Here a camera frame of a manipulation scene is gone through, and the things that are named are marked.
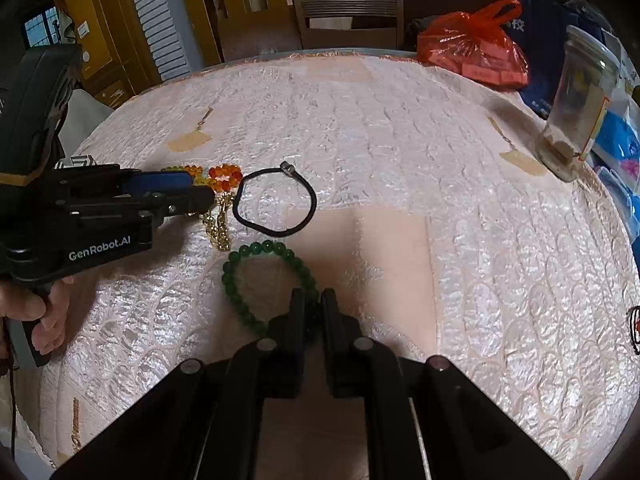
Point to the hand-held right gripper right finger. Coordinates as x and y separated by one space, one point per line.
332 320

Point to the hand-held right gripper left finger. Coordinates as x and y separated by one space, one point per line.
295 320

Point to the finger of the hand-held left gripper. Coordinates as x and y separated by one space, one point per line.
185 201
160 180

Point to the striped chevron box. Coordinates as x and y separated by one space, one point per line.
75 161

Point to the person's left hand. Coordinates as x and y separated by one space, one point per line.
25 302

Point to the white chair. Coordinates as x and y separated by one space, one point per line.
82 115

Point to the white louvred door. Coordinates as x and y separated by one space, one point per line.
155 20

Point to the window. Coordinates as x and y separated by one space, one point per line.
40 27

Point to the dark wooden chair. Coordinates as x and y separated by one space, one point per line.
350 6

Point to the small black bag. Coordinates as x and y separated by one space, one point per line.
420 27

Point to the dark blue bag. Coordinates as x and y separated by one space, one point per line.
537 100

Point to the red plastic bag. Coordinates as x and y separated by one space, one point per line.
465 45

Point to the clear plastic jar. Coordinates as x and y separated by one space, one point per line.
575 110

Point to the blue plastic packet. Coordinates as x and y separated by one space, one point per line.
620 145

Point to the white wall switch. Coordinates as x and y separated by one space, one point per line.
84 29

